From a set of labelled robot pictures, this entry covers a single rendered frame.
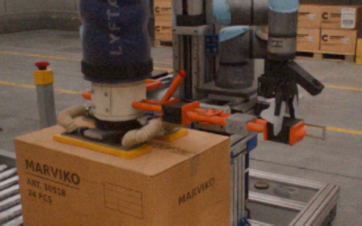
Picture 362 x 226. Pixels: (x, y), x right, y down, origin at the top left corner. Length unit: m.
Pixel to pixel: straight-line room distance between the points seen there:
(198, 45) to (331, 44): 6.74
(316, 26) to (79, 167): 7.51
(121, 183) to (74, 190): 0.21
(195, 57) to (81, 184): 0.81
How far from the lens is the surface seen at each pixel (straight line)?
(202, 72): 2.24
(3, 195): 2.49
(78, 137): 1.74
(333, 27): 8.83
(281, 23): 1.33
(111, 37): 1.61
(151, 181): 1.47
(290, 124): 1.38
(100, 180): 1.61
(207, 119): 1.50
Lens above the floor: 1.49
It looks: 16 degrees down
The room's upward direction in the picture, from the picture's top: straight up
